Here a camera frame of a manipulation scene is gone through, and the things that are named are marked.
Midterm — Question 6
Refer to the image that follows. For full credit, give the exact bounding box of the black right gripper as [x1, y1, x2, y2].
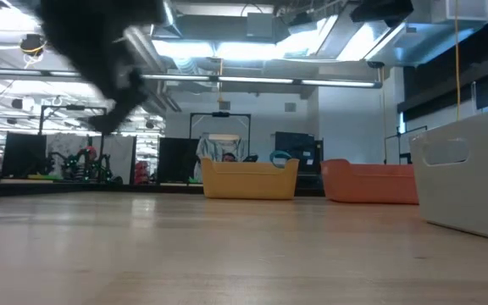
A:
[349, 0, 414, 27]

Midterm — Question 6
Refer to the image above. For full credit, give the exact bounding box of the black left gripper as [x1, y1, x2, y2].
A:
[36, 0, 164, 136]

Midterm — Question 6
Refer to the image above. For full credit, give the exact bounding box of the blue rubber band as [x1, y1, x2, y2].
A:
[269, 149, 293, 169]

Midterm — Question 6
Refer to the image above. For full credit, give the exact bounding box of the red background object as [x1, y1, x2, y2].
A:
[134, 160, 150, 184]

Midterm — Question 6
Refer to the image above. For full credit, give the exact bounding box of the black computer monitor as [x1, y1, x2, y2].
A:
[274, 130, 317, 163]
[1, 131, 47, 179]
[157, 136, 201, 184]

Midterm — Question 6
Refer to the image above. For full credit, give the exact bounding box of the silver cover sheet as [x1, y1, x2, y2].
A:
[196, 133, 247, 164]

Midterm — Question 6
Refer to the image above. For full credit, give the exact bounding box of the black ceiling device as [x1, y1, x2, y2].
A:
[18, 33, 50, 69]

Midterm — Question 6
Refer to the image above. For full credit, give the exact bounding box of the long ceiling light strip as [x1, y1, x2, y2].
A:
[0, 67, 383, 89]

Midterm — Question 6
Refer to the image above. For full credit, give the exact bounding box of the thin black stand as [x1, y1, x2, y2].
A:
[385, 125, 429, 165]

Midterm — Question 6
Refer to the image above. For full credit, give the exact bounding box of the yellow plastic basket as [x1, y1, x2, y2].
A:
[200, 157, 301, 201]

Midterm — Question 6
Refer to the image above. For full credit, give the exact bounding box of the orange plastic basket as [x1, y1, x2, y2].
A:
[320, 158, 419, 206]

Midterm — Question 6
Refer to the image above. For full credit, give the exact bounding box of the white plastic basket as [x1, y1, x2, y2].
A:
[408, 106, 488, 245]

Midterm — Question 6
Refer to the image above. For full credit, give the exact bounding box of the black gantry frame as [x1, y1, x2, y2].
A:
[37, 104, 108, 169]
[189, 111, 252, 163]

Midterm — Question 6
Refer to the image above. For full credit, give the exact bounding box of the round silver ventilation duct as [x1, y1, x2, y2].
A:
[158, 0, 182, 37]

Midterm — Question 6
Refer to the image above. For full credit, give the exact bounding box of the black aluminium table frame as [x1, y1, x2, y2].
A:
[0, 177, 205, 198]

